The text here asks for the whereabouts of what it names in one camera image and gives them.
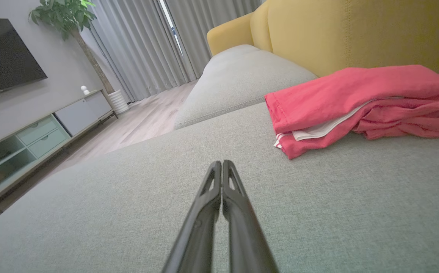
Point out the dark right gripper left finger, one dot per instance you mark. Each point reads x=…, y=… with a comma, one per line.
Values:
x=196, y=235

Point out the black flat television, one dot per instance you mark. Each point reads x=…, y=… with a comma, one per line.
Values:
x=3, y=57

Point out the white ribbed plant pot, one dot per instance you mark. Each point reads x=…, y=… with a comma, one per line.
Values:
x=118, y=102

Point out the yellow sofa backrest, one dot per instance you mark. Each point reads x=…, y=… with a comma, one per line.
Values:
x=356, y=34

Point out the green leafy indoor tree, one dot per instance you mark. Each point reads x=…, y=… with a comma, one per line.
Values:
x=64, y=17

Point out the grey curtain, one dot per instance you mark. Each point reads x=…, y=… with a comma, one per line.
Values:
x=140, y=49
x=212, y=15

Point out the small white figurine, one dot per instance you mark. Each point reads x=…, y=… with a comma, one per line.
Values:
x=85, y=90

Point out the red white basketball jersey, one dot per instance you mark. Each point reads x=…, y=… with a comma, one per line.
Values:
x=337, y=94

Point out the grey green tv cabinet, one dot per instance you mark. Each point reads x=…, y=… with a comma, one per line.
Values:
x=79, y=113

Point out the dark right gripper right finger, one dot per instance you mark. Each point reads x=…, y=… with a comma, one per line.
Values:
x=246, y=235

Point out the small grey sofa cushion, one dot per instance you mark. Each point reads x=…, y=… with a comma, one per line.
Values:
x=238, y=79

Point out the red shorts with white trim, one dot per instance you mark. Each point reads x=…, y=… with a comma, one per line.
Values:
x=413, y=119

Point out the large grey sofa seat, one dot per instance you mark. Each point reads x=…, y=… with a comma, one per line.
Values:
x=318, y=212

